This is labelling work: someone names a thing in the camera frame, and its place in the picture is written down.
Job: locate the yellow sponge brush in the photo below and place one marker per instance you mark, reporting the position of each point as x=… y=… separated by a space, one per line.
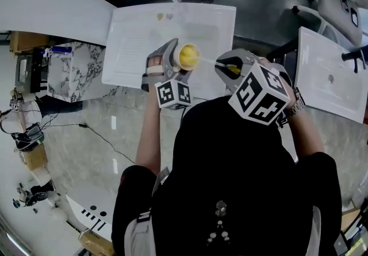
x=189 y=56

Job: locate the metal wristwatch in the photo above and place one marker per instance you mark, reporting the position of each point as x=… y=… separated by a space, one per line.
x=297 y=105

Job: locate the person's black shirt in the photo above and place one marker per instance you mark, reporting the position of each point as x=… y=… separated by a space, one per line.
x=230 y=168

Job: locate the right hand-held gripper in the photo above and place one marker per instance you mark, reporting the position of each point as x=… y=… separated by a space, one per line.
x=258 y=96

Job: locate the marble pattern cabinet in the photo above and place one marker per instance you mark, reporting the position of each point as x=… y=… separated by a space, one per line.
x=72 y=76

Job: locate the white sink basin black faucet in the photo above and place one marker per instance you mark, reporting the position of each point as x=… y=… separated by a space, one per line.
x=325 y=85

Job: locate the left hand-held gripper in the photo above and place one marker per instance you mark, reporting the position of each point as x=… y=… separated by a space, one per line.
x=174 y=95

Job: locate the blue bottle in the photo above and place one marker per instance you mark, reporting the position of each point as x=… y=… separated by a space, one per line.
x=61 y=49

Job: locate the black cabinet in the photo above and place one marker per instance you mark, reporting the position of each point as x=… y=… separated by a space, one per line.
x=31 y=70

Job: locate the large white sink basin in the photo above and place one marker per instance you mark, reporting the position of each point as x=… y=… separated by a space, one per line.
x=138 y=36

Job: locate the person's left hand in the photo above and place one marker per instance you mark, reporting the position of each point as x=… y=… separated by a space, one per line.
x=156 y=61

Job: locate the person's right forearm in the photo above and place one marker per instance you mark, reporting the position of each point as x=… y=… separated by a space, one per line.
x=306 y=137

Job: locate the black smartphone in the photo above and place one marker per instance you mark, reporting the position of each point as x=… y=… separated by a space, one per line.
x=354 y=17
x=345 y=4

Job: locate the translucent plastic cup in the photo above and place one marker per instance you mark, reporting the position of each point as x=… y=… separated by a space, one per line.
x=176 y=60

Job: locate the white panel with black slots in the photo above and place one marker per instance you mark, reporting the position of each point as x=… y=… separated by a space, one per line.
x=86 y=214

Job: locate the black metal sink stand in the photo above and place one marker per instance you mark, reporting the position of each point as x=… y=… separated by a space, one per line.
x=281 y=53

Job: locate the person's left forearm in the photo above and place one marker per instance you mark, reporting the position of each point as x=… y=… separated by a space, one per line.
x=148 y=139

